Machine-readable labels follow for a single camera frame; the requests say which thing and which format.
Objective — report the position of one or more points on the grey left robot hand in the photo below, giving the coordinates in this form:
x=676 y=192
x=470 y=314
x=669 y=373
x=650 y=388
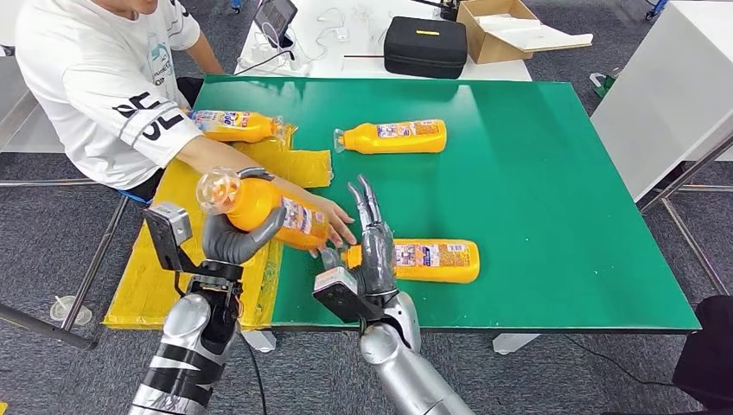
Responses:
x=235 y=246

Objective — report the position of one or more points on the person's right hand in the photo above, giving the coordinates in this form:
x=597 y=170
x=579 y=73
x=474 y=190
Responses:
x=342 y=224

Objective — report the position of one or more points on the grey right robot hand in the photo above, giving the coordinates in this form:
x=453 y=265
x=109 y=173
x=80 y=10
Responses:
x=378 y=263

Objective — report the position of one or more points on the orange detergent bottle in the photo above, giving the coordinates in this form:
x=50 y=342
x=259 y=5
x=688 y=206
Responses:
x=435 y=272
x=258 y=130
x=258 y=200
x=366 y=143

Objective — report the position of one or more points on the person's right forearm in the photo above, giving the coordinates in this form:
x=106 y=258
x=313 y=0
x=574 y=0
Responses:
x=206 y=154

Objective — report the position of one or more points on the person's left forearm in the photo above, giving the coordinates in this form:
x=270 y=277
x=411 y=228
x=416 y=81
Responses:
x=205 y=54

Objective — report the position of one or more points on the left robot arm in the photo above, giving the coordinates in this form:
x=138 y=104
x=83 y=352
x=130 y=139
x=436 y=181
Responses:
x=189 y=343

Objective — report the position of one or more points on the yellow plastic wrapped board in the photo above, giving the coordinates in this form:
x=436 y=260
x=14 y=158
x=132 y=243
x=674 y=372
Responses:
x=172 y=275

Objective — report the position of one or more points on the white table foot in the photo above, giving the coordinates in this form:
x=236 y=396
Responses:
x=515 y=343
x=260 y=342

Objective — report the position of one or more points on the white power strip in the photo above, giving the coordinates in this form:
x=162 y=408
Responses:
x=298 y=66

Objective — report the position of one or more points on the thin black rod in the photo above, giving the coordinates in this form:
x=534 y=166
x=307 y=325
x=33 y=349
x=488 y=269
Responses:
x=363 y=56

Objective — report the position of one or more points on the clear plastic lid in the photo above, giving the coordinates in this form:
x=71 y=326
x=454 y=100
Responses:
x=70 y=311

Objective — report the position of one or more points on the white charger block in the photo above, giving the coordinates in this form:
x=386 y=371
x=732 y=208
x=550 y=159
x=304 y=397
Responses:
x=342 y=35

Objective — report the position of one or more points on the black carrying case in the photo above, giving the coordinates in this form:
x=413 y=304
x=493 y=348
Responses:
x=426 y=54

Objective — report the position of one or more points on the black tablet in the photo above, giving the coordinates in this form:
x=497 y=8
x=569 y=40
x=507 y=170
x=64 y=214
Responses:
x=275 y=17

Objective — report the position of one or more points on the person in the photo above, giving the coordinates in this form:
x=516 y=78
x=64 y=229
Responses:
x=97 y=74

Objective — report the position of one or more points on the cardboard box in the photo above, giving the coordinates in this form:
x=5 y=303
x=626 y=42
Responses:
x=492 y=51

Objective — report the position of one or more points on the black device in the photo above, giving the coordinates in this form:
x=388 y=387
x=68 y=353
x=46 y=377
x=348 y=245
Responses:
x=450 y=10

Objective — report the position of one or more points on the white side table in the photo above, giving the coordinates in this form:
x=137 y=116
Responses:
x=17 y=120
x=670 y=97

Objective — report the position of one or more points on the white foam sheet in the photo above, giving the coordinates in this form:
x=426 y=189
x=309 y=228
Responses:
x=544 y=39

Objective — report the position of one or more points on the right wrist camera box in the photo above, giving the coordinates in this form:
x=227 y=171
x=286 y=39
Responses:
x=343 y=298

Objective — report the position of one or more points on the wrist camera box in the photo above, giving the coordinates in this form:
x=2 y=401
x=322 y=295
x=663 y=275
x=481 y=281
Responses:
x=343 y=298
x=166 y=235

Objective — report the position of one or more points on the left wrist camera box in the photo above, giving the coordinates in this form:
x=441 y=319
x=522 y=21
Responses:
x=166 y=235

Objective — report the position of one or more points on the grey metal table frame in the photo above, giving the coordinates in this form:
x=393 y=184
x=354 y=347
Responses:
x=94 y=263
x=687 y=173

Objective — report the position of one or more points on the green white floor bracket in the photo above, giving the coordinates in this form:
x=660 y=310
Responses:
x=604 y=85

